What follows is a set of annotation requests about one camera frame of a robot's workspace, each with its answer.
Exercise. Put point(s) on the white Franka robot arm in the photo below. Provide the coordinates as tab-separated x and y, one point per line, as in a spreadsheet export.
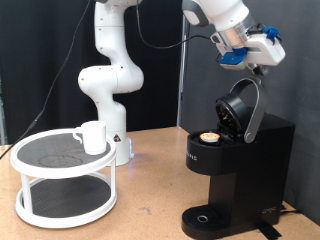
110	80

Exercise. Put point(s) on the grey metal frame post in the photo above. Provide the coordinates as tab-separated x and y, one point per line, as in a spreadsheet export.
1	126

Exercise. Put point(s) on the black backdrop curtain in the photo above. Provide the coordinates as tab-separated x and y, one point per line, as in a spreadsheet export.
160	110

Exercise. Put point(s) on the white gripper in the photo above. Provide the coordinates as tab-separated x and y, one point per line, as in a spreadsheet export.
266	50

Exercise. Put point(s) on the black tape strip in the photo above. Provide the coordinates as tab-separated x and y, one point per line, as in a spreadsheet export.
268	230

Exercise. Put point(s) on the wrist camera on blue mount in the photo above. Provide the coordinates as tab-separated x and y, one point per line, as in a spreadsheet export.
233	58

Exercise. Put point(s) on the white two-tier turntable stand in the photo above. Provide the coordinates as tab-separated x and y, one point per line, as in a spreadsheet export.
63	166

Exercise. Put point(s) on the white mug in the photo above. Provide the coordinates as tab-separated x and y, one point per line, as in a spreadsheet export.
95	136

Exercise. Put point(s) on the black Keurig coffee machine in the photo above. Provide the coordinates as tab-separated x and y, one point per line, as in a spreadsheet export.
253	160

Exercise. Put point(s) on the orange rimmed coffee pod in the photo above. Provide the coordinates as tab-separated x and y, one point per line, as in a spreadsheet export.
210	137

